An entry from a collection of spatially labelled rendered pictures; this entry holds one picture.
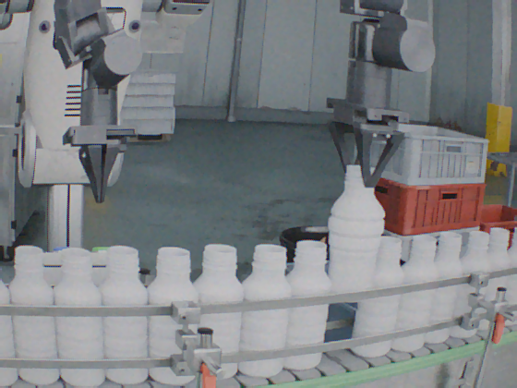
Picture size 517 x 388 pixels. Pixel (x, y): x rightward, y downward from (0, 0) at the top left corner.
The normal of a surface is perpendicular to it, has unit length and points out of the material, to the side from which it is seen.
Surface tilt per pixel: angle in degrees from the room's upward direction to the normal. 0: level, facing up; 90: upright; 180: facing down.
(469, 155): 90
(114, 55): 70
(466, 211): 90
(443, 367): 90
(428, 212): 90
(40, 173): 118
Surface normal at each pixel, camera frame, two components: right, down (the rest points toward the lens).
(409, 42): 0.45, 0.22
